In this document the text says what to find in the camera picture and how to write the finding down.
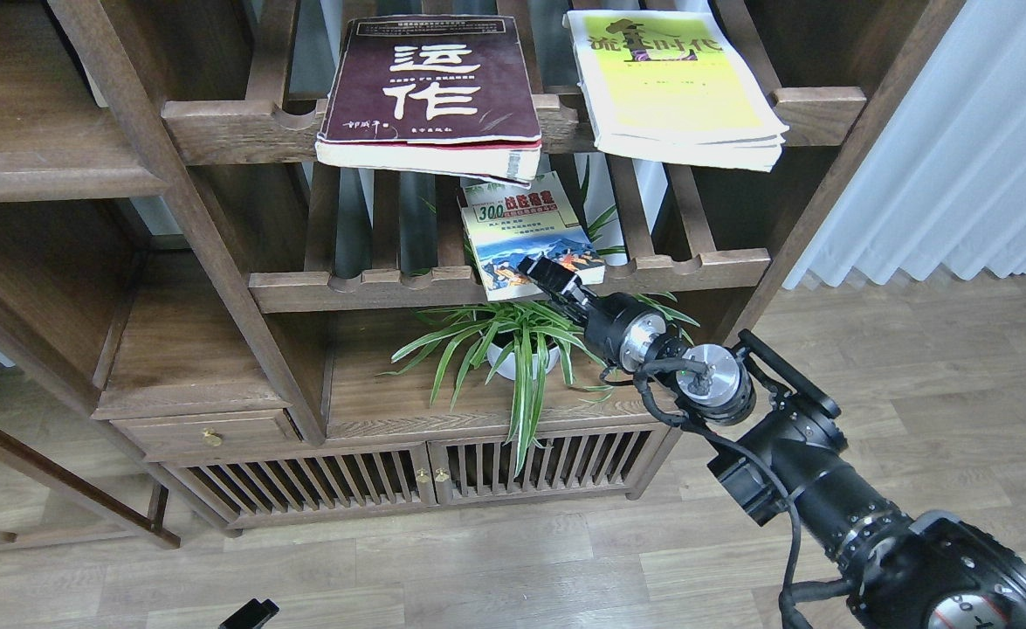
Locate white pleated curtain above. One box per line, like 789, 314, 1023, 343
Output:
783, 1, 1026, 289

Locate dark wooden bookshelf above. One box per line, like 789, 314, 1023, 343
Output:
0, 1, 964, 536

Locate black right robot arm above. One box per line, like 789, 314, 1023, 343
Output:
516, 255, 1026, 628

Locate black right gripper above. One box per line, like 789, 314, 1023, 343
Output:
517, 255, 672, 374

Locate yellow green cover book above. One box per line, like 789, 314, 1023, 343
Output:
564, 8, 787, 172

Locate brass drawer knob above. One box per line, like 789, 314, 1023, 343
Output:
201, 427, 223, 447

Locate maroon book white characters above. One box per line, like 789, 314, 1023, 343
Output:
314, 15, 541, 187

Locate white plant pot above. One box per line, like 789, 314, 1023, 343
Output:
487, 340, 561, 381

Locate green spider plant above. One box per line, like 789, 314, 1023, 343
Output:
390, 192, 589, 473

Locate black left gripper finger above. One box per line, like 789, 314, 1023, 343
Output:
218, 598, 279, 629

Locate dark wooden side frame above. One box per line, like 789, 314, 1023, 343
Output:
0, 314, 182, 551

